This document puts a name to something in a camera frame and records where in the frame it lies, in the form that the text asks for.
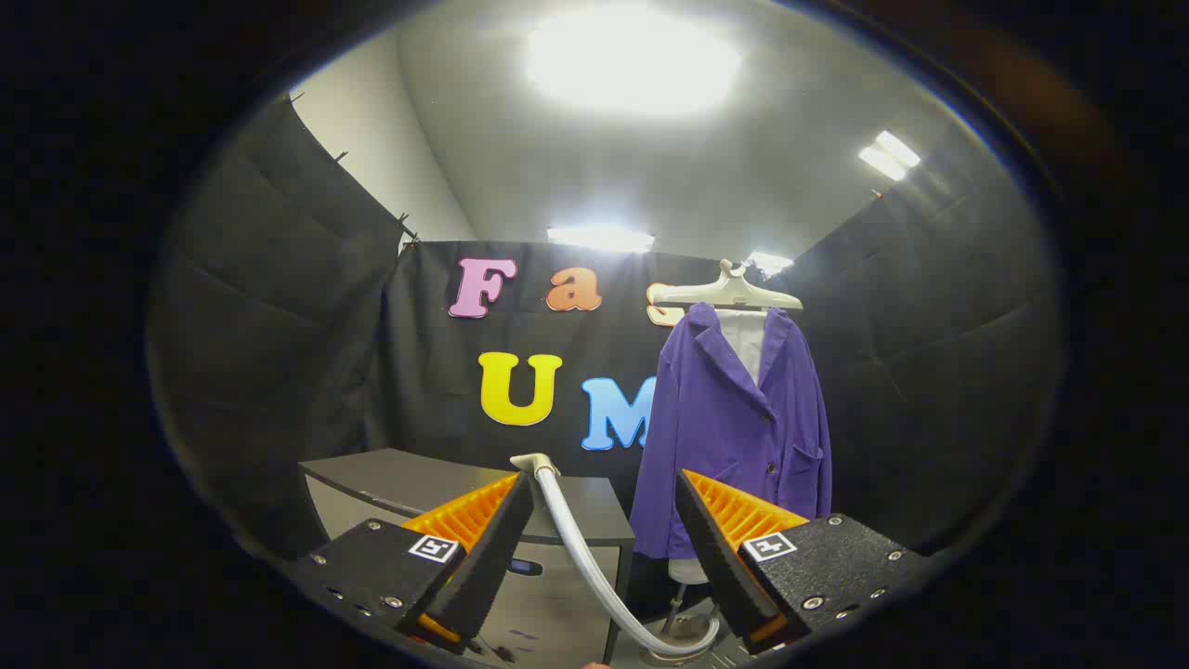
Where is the large ceiling light panel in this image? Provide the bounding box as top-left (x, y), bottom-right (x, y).
top-left (525, 5), bottom-right (744, 117)

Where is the white clothes hanger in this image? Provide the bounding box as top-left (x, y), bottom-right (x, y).
top-left (647, 259), bottom-right (804, 312)

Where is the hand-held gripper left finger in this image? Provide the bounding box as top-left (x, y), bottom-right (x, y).
top-left (283, 472), bottom-right (537, 656)

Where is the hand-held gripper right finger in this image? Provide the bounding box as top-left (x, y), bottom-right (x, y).
top-left (674, 469), bottom-right (930, 656)

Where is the metal garment stand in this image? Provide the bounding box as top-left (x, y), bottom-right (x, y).
top-left (641, 584), bottom-right (721, 665)

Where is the purple corduroy jacket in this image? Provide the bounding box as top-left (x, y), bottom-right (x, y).
top-left (630, 302), bottom-right (834, 560)

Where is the black backdrop cloth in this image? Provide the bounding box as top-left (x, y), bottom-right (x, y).
top-left (149, 93), bottom-right (1060, 577)

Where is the white shirt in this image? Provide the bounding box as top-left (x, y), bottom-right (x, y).
top-left (669, 309), bottom-right (770, 586)

